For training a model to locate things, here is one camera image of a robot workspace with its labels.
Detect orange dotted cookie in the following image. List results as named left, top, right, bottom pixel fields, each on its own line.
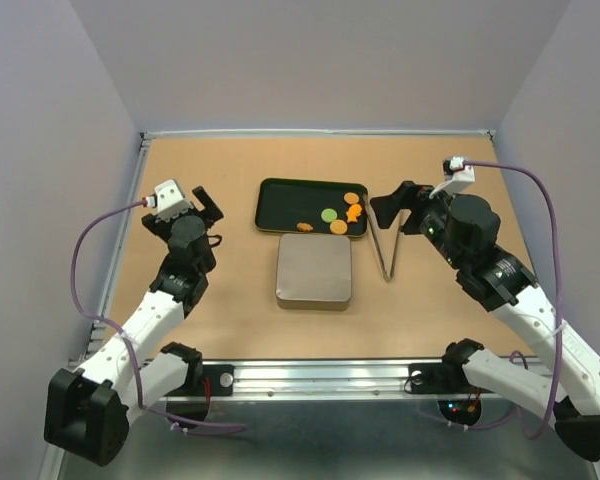
left=329, top=219, right=348, bottom=235

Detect black cookie tray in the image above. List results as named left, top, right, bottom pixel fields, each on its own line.
left=254, top=178, right=368, bottom=238

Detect orange leaf cookie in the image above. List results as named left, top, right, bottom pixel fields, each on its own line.
left=297, top=223, right=313, bottom=232

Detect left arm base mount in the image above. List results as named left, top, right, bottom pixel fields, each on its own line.
left=167, top=363, right=235, bottom=397

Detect green round cookie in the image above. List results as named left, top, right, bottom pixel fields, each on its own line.
left=321, top=208, right=338, bottom=224

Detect square cookie tin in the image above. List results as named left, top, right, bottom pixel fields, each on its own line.
left=276, top=297, right=351, bottom=312

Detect small tan round cookie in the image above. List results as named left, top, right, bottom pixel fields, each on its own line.
left=344, top=192, right=359, bottom=205

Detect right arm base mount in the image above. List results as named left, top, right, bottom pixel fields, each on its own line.
left=403, top=363, right=473, bottom=395

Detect metal tongs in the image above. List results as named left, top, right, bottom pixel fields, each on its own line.
left=363, top=195, right=405, bottom=283

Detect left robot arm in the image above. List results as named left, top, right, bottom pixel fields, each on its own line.
left=43, top=180, right=223, bottom=466

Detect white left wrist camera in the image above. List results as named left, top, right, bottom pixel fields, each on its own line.
left=144, top=179, right=193, bottom=222

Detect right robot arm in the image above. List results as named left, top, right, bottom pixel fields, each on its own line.
left=369, top=181, right=600, bottom=462

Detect tin lid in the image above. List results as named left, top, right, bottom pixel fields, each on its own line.
left=275, top=233, right=353, bottom=300

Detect aluminium front rail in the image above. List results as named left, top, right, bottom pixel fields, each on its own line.
left=59, top=355, right=595, bottom=402

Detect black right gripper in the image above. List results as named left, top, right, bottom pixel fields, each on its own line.
left=372, top=179, right=466, bottom=270

